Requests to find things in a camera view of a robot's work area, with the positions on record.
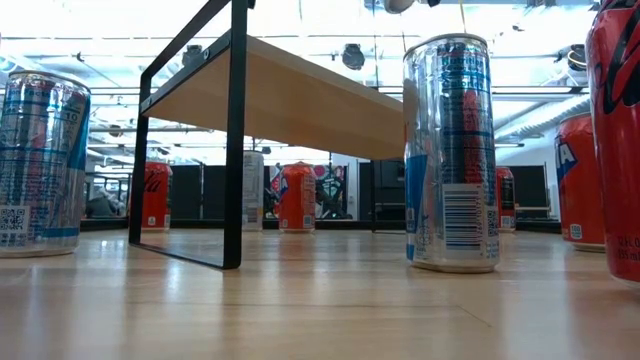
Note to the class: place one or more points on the black cabinet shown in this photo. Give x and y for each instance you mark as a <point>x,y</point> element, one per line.
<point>387,182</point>

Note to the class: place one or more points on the red cola can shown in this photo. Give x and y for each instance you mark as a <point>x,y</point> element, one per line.
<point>617,125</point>
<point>506,200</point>
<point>159,197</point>

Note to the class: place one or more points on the orange soda can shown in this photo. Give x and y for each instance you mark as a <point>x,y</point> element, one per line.
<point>297,197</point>

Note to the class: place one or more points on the red can behind tray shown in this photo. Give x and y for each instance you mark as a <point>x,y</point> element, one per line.
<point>577,185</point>

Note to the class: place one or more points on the wooden shelf black metal frame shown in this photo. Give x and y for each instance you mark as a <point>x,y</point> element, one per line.
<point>280,100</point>

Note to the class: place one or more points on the white slim beverage can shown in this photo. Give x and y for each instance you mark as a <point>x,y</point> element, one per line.
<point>253,190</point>

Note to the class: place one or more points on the round black ceiling fixture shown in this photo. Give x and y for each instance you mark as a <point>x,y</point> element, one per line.
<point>353,56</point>

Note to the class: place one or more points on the black partition panel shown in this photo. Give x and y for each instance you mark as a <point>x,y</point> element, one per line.
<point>195,192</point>
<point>530,185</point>

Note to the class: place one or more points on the colourful wall poster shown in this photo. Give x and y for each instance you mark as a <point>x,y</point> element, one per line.
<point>330,190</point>

